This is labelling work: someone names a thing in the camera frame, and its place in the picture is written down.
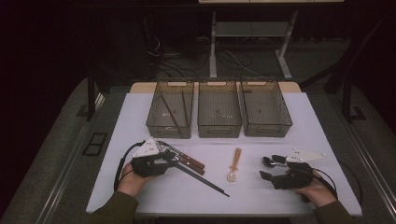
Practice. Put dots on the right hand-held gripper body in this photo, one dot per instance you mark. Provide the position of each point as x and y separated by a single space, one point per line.
295 177

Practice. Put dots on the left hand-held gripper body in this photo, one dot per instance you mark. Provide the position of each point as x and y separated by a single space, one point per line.
148 166

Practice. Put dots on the smoky clear plastic bin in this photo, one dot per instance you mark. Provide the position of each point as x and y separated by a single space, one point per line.
171 130
264 109
219 109

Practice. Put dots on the person's left hand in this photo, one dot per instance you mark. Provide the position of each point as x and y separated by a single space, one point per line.
130 183

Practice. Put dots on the person's right hand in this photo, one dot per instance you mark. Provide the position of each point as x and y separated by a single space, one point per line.
317 191

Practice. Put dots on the wooden table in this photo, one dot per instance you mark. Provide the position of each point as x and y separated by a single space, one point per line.
140 87

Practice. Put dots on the dark metal stand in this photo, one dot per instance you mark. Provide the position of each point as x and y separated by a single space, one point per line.
91 99
347 102

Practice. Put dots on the grey metal stand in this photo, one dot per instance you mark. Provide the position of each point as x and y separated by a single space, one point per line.
213 46

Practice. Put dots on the metal floor rail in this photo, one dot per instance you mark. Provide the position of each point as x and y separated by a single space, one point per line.
373 165
68 161

